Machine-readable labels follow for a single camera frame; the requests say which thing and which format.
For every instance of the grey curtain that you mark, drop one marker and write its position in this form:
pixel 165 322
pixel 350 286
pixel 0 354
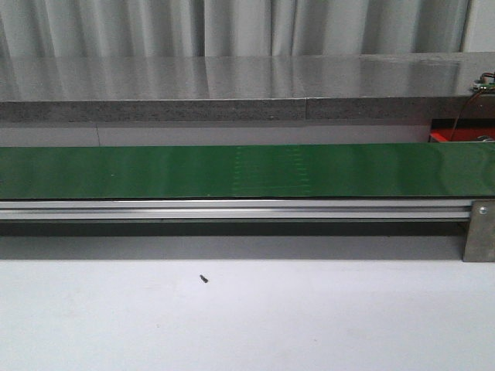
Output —
pixel 230 28

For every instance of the metal conveyor support bracket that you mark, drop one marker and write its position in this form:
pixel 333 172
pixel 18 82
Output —
pixel 479 246

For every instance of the green conveyor belt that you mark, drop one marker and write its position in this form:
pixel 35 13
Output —
pixel 456 169

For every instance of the small green circuit board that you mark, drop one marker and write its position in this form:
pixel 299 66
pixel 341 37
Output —
pixel 484 84

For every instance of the grey stone counter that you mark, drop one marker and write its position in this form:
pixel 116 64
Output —
pixel 245 88

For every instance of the aluminium conveyor side rail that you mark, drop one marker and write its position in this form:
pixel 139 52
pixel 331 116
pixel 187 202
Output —
pixel 238 209

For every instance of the red bin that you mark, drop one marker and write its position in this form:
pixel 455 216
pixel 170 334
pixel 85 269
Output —
pixel 464 130

